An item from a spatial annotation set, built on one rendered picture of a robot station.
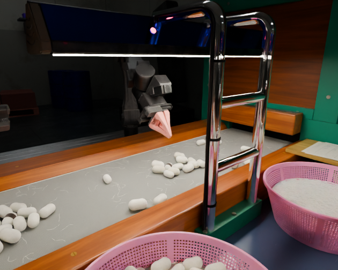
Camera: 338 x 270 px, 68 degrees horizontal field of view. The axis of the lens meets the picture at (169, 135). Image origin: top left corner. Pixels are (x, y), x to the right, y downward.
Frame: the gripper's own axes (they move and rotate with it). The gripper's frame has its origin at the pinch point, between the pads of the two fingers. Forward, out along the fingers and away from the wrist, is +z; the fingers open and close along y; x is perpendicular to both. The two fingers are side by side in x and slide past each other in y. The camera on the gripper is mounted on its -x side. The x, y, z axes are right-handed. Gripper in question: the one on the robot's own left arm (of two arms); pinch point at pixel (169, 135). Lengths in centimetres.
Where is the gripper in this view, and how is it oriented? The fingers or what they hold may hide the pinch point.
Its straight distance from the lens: 74.1
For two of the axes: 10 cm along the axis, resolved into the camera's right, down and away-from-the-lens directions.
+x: -4.1, 5.9, 6.9
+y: 7.7, -1.9, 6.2
